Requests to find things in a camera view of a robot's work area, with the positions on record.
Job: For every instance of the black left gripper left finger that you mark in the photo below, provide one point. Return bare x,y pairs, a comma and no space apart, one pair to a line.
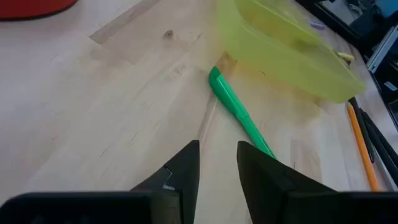
186,174

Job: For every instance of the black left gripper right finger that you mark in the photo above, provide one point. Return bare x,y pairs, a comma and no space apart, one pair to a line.
264,186

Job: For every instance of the green highlighter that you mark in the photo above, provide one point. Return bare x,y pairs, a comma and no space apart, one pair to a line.
230,99

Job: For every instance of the orange pencil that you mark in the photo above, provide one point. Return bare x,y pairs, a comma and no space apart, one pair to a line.
362,146

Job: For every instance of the black pen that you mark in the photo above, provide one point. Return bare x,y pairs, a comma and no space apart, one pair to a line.
385,158
382,137
362,127

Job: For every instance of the translucent yellow-green supply box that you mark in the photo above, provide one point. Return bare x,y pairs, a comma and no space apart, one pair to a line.
280,56

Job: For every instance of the yellow highlighter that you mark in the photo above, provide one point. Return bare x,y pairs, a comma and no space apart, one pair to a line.
345,56

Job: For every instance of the red desk lamp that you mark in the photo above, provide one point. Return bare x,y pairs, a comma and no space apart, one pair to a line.
31,7

